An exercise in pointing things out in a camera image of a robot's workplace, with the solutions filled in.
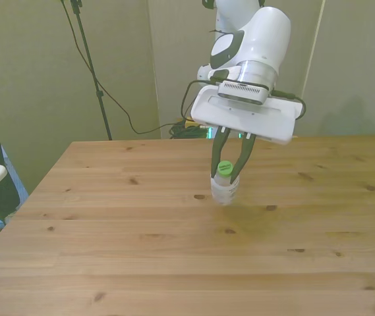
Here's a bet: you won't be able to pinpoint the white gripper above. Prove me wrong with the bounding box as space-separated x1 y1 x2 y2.
190 85 304 186

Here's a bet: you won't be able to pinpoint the water bottle with green cap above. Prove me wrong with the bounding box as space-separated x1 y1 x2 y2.
210 160 242 207

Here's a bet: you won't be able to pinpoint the black tripod stand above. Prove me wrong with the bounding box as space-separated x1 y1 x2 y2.
59 0 113 142

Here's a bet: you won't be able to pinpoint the coiled green black cables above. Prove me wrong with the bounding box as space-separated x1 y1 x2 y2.
168 120 208 140

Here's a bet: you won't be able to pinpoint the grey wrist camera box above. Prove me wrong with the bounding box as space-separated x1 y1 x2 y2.
217 80 271 106

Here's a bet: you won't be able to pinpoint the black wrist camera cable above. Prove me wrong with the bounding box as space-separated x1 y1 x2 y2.
180 76 307 121

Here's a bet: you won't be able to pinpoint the long black cable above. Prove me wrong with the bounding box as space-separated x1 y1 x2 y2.
62 0 188 136

